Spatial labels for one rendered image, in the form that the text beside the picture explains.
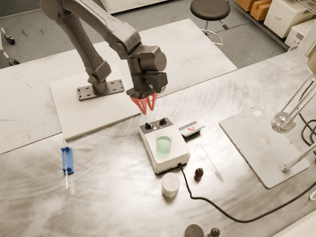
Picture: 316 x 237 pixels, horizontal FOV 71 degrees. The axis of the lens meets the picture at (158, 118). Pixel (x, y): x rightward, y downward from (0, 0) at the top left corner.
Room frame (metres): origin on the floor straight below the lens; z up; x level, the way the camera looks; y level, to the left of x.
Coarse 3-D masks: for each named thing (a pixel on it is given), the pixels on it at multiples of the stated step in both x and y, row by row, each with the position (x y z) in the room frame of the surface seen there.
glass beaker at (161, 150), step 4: (160, 132) 0.35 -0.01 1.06; (164, 132) 0.35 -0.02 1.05; (168, 132) 0.35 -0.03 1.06; (156, 136) 0.34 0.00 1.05; (168, 136) 0.35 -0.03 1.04; (156, 140) 0.33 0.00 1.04; (172, 140) 0.32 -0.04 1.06; (156, 144) 0.32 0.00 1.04; (156, 148) 0.32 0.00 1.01; (160, 148) 0.31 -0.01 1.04; (164, 148) 0.30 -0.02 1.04; (168, 148) 0.31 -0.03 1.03; (160, 152) 0.31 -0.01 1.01; (164, 152) 0.30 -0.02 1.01; (168, 152) 0.31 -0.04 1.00
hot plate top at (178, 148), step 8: (168, 128) 0.41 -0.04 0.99; (176, 128) 0.41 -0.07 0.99; (152, 136) 0.38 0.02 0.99; (176, 136) 0.38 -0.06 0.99; (152, 144) 0.34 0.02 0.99; (176, 144) 0.35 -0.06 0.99; (184, 144) 0.35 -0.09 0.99; (152, 152) 0.31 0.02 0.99; (176, 152) 0.32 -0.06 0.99; (184, 152) 0.32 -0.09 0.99; (160, 160) 0.29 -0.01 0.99; (168, 160) 0.29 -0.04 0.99
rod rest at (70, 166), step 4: (68, 148) 0.36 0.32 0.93; (68, 152) 0.35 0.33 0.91; (68, 156) 0.33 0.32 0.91; (68, 160) 0.32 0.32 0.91; (72, 160) 0.32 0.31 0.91; (64, 164) 0.30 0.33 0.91; (68, 164) 0.30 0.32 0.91; (72, 164) 0.30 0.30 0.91; (64, 168) 0.28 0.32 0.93; (68, 168) 0.28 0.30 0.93; (72, 168) 0.29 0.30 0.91; (64, 172) 0.27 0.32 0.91; (68, 172) 0.27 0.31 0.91; (72, 172) 0.27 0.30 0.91
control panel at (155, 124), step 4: (156, 120) 0.48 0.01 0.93; (168, 120) 0.47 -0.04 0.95; (144, 124) 0.46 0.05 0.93; (152, 124) 0.46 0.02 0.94; (156, 124) 0.45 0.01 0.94; (168, 124) 0.44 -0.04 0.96; (172, 124) 0.44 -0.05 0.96; (144, 128) 0.43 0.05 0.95; (152, 128) 0.43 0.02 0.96; (156, 128) 0.42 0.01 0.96; (160, 128) 0.42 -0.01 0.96; (144, 132) 0.41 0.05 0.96; (148, 132) 0.41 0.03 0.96
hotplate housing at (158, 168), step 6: (138, 126) 0.46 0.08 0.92; (144, 138) 0.38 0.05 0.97; (144, 144) 0.37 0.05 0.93; (150, 150) 0.33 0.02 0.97; (150, 156) 0.31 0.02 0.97; (186, 156) 0.31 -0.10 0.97; (168, 162) 0.29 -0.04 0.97; (174, 162) 0.29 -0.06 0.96; (180, 162) 0.30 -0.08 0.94; (186, 162) 0.31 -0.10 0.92; (156, 168) 0.27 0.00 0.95; (162, 168) 0.28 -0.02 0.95; (168, 168) 0.29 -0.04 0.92; (180, 168) 0.28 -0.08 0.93
